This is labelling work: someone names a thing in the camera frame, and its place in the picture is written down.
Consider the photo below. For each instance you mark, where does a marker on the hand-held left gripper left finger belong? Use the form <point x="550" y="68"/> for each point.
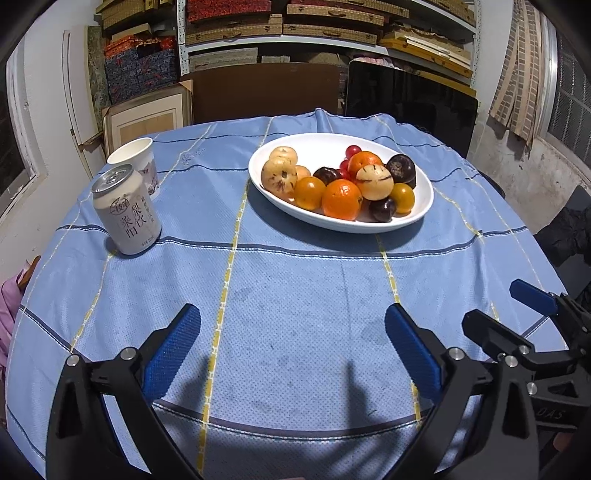
<point x="173" y="350"/>

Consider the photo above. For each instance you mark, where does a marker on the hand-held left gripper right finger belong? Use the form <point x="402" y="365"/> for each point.
<point x="413" y="355"/>

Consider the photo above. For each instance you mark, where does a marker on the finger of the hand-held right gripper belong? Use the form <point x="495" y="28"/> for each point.
<point x="489" y="330"/>
<point x="531" y="293"/>

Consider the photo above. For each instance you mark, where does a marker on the dark purple plum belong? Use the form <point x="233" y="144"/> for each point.
<point x="326" y="175"/>
<point x="382" y="208"/>

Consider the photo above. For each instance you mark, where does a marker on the small yellow tomato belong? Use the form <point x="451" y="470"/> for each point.
<point x="400" y="197"/>

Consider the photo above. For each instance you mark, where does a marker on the orange mandarin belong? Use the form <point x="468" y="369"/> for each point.
<point x="341" y="199"/>
<point x="364" y="160"/>

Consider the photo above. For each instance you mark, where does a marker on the dark brown water chestnut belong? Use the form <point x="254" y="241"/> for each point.
<point x="401" y="170"/>

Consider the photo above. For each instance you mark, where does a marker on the large yellow tomato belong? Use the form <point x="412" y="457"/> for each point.
<point x="309" y="191"/>

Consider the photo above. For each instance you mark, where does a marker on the pale yellow apple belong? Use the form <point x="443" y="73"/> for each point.
<point x="278" y="175"/>
<point x="283" y="153"/>

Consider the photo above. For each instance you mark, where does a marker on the tan round longan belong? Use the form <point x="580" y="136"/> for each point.
<point x="303" y="172"/>

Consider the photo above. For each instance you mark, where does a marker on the white oval plate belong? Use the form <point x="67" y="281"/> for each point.
<point x="318" y="145"/>

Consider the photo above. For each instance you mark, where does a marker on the black jacket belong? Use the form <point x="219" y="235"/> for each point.
<point x="568" y="230"/>

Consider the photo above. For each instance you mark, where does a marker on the blue checked tablecloth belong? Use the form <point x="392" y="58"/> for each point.
<point x="300" y="286"/>

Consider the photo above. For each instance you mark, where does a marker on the white drink can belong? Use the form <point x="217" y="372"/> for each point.
<point x="127" y="217"/>

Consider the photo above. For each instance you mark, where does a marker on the purple garment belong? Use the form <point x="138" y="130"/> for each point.
<point x="11" y="304"/>

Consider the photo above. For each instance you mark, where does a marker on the white paper cup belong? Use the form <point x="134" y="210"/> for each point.
<point x="138" y="161"/>

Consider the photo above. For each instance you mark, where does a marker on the barred window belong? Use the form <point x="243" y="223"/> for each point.
<point x="572" y="101"/>

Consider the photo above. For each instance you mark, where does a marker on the brick print curtain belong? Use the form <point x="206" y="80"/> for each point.
<point x="519" y="74"/>

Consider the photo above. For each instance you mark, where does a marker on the black screen panel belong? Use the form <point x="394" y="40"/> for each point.
<point x="411" y="108"/>

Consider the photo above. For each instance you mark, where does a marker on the framed picture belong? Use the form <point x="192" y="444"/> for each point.
<point x="143" y="122"/>

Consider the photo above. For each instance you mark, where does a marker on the stack of yellow flat boxes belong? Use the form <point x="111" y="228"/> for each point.
<point x="429" y="50"/>

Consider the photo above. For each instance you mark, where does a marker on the white leaning panel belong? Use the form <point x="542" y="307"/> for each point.
<point x="78" y="101"/>

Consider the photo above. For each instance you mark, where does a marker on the brown board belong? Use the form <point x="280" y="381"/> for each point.
<point x="263" y="94"/>

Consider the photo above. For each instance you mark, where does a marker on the blue patterned fabric boxes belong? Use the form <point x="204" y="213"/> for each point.
<point x="138" y="74"/>

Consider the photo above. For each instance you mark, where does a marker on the green patterned panel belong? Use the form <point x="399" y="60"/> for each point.
<point x="98" y="74"/>

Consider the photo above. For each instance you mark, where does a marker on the grey woven box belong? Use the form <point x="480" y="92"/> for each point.
<point x="224" y="59"/>

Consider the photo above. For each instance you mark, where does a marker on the white metal shelf rack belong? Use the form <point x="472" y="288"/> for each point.
<point x="323" y="50"/>

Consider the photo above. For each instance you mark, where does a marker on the stack of tan woven cases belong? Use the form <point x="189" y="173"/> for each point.
<point x="323" y="25"/>

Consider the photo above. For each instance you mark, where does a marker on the pile of olive woven boxes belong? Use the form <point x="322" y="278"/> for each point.
<point x="129" y="14"/>

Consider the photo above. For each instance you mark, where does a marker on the stack of red patterned boxes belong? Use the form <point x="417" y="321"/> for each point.
<point x="226" y="10"/>

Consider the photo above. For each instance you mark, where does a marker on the dark window with white frame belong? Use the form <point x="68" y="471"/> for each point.
<point x="11" y="138"/>

